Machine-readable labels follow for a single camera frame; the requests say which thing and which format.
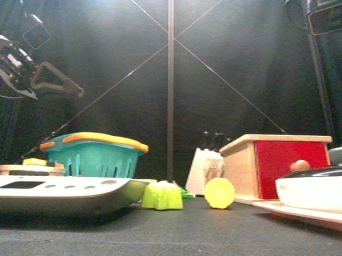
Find green toy leaf piece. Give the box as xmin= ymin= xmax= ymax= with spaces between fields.
xmin=179 ymin=187 xmax=197 ymax=200

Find pink wooden tray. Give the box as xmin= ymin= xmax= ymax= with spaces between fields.
xmin=249 ymin=199 xmax=342 ymax=232

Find wooden box red front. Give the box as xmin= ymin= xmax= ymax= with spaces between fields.
xmin=217 ymin=133 xmax=334 ymax=205

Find vertical frame pole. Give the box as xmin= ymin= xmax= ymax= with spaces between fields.
xmin=165 ymin=0 xmax=176 ymax=183

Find white toy pan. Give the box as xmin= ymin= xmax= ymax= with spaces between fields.
xmin=273 ymin=174 xmax=342 ymax=215

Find small wooden tray left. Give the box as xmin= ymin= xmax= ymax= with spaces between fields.
xmin=0 ymin=157 xmax=66 ymax=177

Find diagonal frame cord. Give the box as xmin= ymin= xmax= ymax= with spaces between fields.
xmin=12 ymin=0 xmax=224 ymax=164
xmin=128 ymin=0 xmax=288 ymax=135

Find teal basket orange rim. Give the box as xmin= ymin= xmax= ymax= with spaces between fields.
xmin=38 ymin=131 xmax=151 ymax=179

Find white toy knife block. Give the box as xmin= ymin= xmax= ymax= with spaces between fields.
xmin=184 ymin=131 xmax=232 ymax=197

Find yellow toy slice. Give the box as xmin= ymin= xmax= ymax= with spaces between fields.
xmin=203 ymin=177 xmax=236 ymax=210

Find white toy tablet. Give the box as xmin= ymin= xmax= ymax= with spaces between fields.
xmin=0 ymin=175 xmax=149 ymax=218

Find dark pot lid wooden knob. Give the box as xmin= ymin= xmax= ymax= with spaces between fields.
xmin=283 ymin=159 xmax=342 ymax=179

